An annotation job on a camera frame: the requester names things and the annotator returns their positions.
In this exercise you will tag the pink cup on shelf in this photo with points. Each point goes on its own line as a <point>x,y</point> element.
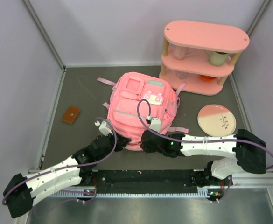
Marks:
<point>179,52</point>

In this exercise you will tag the orange bowl on shelf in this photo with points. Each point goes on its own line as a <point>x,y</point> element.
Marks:
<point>207,78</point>

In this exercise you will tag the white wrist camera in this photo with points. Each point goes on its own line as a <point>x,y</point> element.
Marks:
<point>154,123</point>
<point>103,127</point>

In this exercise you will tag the grey slotted cable duct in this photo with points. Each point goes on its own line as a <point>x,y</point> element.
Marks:
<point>84,193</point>

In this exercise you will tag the brown leather card wallet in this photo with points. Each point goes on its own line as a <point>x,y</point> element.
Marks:
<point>71,114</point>

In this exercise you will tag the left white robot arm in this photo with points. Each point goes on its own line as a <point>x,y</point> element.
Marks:
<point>24,192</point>

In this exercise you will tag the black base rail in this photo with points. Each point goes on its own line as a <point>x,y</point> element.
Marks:
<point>149,181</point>

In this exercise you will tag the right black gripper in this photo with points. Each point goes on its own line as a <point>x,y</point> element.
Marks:
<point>148,149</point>

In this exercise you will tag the pink three-tier shelf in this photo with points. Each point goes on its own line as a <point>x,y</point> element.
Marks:
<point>198,37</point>

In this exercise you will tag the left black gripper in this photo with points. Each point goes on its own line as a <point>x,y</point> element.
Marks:
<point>122,142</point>

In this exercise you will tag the green mug on shelf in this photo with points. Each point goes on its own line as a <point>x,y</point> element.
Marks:
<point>216,58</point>

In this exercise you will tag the clear glass on shelf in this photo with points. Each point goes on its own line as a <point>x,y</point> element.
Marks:
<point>181,75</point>

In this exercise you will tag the pink white floral plate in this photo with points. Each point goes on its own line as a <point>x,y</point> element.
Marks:
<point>216,120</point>

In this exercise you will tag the pink student backpack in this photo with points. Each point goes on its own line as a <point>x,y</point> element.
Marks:
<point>136,96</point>

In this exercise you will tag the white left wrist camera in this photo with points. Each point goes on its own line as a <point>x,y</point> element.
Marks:
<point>103,127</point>

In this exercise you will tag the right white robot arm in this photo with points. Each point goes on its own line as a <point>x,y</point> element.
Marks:
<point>242,151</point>

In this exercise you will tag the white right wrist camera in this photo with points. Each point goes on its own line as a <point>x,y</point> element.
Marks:
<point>154,123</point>

